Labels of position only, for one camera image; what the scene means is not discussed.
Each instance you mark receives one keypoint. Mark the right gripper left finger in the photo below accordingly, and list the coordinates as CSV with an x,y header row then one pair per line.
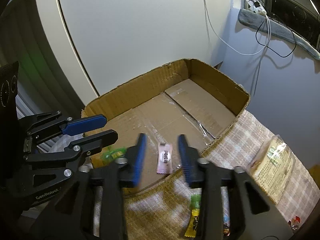
x,y
122,173

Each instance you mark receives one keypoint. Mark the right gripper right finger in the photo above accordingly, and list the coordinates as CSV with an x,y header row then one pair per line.
x,y
230,192

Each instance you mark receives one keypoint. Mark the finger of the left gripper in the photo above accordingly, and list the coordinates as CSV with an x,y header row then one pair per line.
x,y
82,124
75,149

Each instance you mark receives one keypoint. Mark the green candy packet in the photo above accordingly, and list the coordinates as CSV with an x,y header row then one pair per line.
x,y
112,154

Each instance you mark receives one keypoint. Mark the cracker pack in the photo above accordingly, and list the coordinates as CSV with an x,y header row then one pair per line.
x,y
272,167

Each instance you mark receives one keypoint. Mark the small green candy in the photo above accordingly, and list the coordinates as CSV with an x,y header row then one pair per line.
x,y
195,201

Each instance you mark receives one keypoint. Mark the yellow candy packet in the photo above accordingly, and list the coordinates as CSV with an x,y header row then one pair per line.
x,y
193,223

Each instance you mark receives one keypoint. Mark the pink candy packet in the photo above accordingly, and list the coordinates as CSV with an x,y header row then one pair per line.
x,y
164,163

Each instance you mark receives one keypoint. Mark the large Snickers bar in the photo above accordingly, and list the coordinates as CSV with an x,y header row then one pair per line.
x,y
226,226

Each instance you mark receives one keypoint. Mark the red clear snack bag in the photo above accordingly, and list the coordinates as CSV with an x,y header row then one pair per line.
x,y
294,223

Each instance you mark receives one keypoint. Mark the brown cardboard box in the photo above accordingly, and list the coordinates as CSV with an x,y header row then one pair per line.
x,y
186,97

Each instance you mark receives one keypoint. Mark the white power strip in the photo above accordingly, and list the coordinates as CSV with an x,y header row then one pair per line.
x,y
255,6

